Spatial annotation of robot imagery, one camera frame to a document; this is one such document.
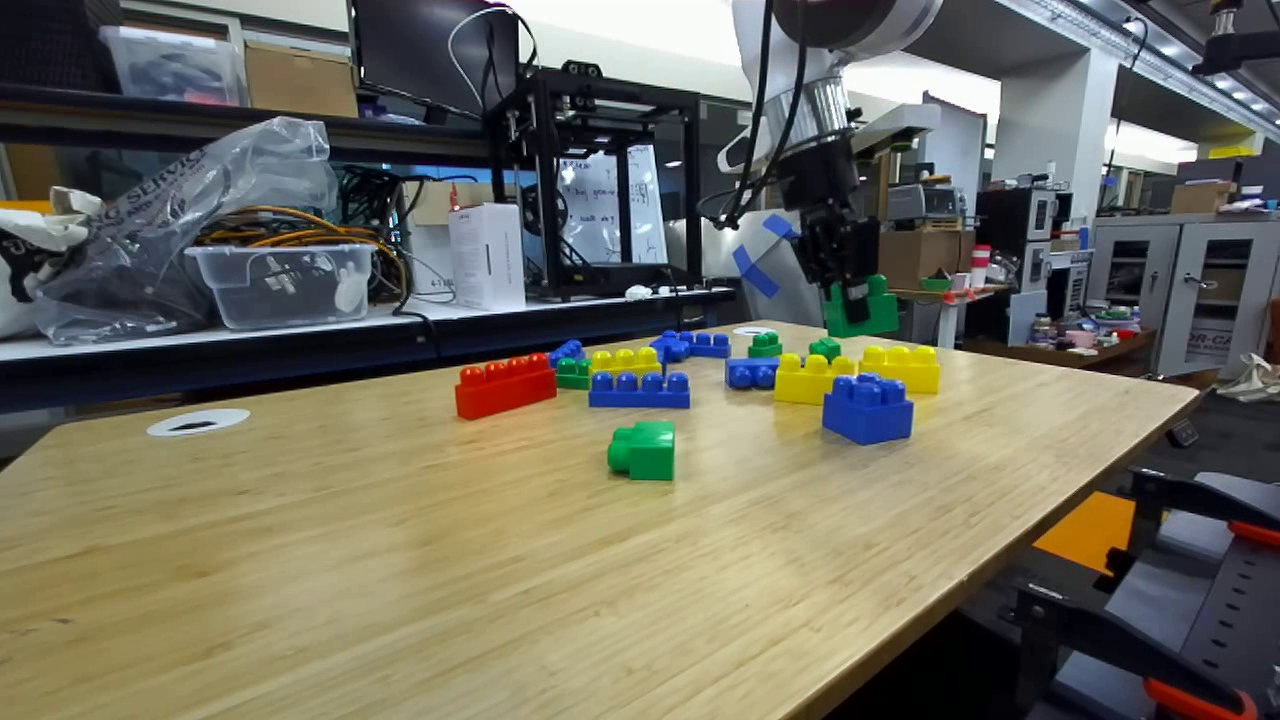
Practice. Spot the white device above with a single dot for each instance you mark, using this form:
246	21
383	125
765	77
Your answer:
42	232

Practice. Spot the green building block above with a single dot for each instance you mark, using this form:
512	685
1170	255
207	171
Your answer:
642	453
874	314
765	344
827	348
574	372

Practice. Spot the gray metal stand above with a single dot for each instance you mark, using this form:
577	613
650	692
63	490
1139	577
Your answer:
1201	600

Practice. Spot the gray glass door cabinet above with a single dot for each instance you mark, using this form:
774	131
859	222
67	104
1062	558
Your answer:
1185	301

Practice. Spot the black monitor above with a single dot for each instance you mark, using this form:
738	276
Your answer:
413	55

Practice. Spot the black frame 3D printer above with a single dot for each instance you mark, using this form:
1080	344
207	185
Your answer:
522	104

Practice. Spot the gray upright panel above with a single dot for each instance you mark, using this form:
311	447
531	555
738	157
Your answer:
961	165

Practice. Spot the white cardboard box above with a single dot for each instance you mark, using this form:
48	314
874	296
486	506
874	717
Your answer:
486	261

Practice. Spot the blue square building block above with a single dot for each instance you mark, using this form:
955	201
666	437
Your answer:
865	413

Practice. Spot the black wall shelf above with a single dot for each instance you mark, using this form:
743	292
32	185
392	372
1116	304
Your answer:
83	112

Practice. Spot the clear lidded storage container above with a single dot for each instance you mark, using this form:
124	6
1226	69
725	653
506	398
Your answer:
172	64

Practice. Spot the white sack with blue tape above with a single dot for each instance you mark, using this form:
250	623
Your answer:
774	284

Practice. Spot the small brown cardboard box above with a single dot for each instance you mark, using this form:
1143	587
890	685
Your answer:
1201	196

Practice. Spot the red building block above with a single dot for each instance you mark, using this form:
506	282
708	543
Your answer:
506	391

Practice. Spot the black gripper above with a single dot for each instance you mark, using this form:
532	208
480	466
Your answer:
822	185

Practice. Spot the clear crumpled plastic bag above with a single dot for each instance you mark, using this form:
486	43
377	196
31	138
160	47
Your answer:
203	175

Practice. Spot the yellow building block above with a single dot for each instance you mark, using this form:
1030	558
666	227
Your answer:
915	367
800	384
622	361

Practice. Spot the clear plastic storage bin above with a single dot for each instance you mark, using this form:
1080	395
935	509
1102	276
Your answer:
281	284

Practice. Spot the short blue building block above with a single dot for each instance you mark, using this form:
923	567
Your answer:
708	344

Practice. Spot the large brown cardboard box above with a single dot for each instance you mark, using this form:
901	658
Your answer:
925	257

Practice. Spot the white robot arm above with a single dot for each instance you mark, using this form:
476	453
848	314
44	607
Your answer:
822	100

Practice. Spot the narrow blue building block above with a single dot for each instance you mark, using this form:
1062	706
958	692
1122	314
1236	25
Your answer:
564	355
642	391
668	344

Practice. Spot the orange floor mat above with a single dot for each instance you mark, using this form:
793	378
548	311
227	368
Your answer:
1087	534

